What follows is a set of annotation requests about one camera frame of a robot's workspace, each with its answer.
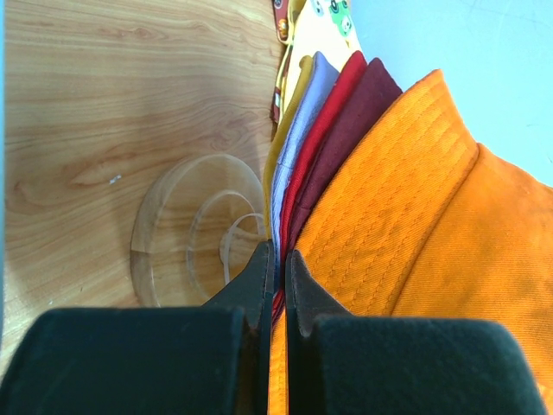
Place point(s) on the red bucket hat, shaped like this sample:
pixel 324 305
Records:
pixel 347 79

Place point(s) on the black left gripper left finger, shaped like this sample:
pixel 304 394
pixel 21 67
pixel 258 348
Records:
pixel 211 359

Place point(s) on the wooden hat stand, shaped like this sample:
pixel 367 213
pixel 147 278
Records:
pixel 195 231

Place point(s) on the dark maroon bucket hat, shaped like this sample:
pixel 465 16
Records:
pixel 375 91

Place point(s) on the yellow bucket hat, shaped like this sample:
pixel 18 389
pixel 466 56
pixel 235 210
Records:
pixel 306 66

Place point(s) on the orange bucket hat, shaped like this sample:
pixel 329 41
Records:
pixel 421 220

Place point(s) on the lavender bucket hat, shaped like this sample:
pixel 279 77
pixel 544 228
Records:
pixel 320 83

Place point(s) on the yellow cartoon print cloth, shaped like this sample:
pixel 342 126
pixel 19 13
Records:
pixel 305 28

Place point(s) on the light teal plastic bin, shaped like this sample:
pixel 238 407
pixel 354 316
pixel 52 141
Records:
pixel 2 163

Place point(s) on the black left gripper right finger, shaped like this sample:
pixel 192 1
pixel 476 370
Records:
pixel 339 363

